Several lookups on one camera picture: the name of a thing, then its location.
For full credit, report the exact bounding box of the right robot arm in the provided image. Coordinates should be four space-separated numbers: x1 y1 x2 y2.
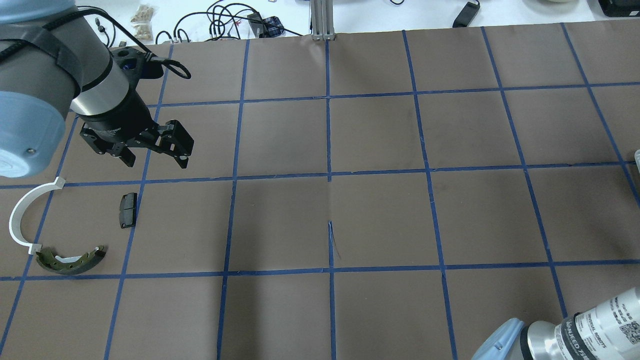
471 287 640 360

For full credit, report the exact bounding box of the aluminium frame post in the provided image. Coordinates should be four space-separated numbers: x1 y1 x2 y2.
309 0 336 41

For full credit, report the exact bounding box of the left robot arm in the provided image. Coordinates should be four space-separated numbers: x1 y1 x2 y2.
0 0 194 178

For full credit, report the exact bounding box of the olive brake shoe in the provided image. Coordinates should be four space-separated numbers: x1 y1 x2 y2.
35 245 106 276

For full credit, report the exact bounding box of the white curved plastic bracket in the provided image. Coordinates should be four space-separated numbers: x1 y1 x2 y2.
9 177 67 255

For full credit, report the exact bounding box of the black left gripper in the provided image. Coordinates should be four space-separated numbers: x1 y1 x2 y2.
79 89 195 169

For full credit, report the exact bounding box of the black power adapter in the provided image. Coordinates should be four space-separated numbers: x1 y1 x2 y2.
452 0 482 28

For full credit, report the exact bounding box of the black flat device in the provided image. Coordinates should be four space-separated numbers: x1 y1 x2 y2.
598 0 640 18

